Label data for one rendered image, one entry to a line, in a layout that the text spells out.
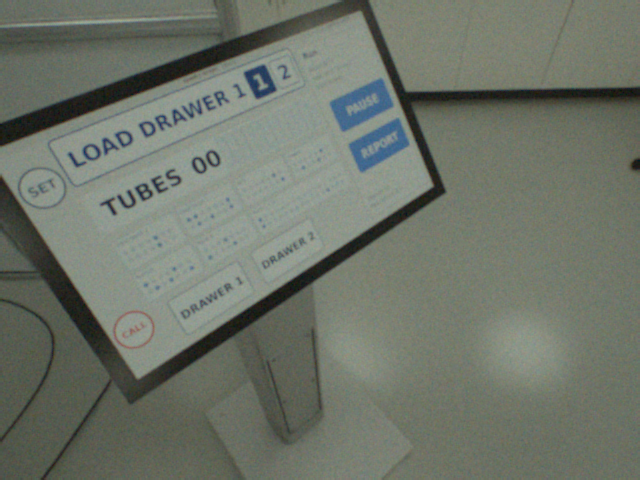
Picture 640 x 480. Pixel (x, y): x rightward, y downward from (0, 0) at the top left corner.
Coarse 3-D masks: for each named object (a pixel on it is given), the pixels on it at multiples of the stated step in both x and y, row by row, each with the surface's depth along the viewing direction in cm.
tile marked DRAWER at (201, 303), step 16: (224, 272) 49; (240, 272) 50; (192, 288) 47; (208, 288) 48; (224, 288) 49; (240, 288) 50; (176, 304) 47; (192, 304) 47; (208, 304) 48; (224, 304) 49; (192, 320) 47; (208, 320) 48
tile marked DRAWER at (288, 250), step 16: (304, 224) 53; (272, 240) 52; (288, 240) 52; (304, 240) 53; (320, 240) 55; (256, 256) 51; (272, 256) 52; (288, 256) 53; (304, 256) 54; (272, 272) 52
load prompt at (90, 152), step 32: (256, 64) 50; (288, 64) 52; (192, 96) 47; (224, 96) 49; (256, 96) 50; (96, 128) 43; (128, 128) 44; (160, 128) 45; (192, 128) 47; (64, 160) 41; (96, 160) 43; (128, 160) 44
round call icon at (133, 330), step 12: (132, 312) 44; (144, 312) 45; (108, 324) 43; (120, 324) 44; (132, 324) 45; (144, 324) 45; (156, 324) 46; (120, 336) 44; (132, 336) 45; (144, 336) 45; (156, 336) 46; (120, 348) 44; (132, 348) 45
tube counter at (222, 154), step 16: (304, 96) 53; (272, 112) 51; (288, 112) 52; (304, 112) 53; (240, 128) 50; (256, 128) 50; (272, 128) 51; (288, 128) 52; (304, 128) 53; (208, 144) 48; (224, 144) 49; (240, 144) 50; (256, 144) 50; (272, 144) 51; (192, 160) 47; (208, 160) 48; (224, 160) 49; (240, 160) 50; (208, 176) 48
